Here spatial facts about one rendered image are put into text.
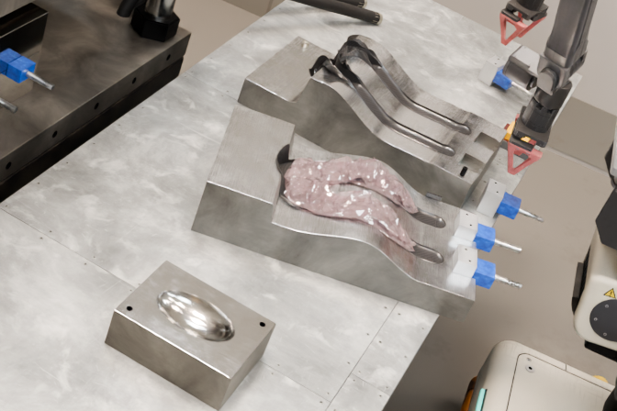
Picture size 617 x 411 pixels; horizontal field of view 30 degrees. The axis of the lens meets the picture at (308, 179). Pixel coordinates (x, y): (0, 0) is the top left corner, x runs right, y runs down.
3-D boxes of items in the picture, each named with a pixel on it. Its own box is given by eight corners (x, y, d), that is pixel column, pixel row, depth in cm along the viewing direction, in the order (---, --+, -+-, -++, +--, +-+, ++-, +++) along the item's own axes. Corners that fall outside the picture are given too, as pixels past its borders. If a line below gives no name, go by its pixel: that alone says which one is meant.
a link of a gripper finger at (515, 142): (492, 172, 221) (512, 133, 215) (498, 154, 227) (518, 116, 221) (525, 186, 220) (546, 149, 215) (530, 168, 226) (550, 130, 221)
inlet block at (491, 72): (531, 102, 275) (540, 83, 272) (521, 107, 271) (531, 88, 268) (487, 73, 280) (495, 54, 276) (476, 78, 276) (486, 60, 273)
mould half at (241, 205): (465, 235, 222) (487, 192, 216) (463, 323, 201) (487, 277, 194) (219, 150, 219) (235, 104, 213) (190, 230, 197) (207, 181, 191)
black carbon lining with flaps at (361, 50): (470, 136, 239) (487, 99, 233) (446, 169, 226) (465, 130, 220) (325, 60, 245) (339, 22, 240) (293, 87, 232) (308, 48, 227)
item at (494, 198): (539, 224, 233) (550, 204, 230) (536, 237, 229) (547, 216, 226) (479, 198, 234) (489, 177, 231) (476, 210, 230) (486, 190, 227)
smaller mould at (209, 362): (263, 354, 179) (276, 323, 175) (218, 411, 167) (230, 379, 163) (155, 292, 183) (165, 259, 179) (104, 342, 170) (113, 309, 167)
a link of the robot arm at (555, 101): (566, 87, 210) (579, 80, 214) (536, 67, 213) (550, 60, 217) (550, 116, 214) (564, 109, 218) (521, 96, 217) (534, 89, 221)
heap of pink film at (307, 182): (419, 203, 215) (434, 170, 211) (413, 260, 201) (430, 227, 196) (287, 157, 214) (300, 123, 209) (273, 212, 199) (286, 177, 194)
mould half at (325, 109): (490, 164, 246) (516, 113, 239) (454, 219, 225) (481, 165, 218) (290, 58, 255) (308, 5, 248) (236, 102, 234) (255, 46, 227)
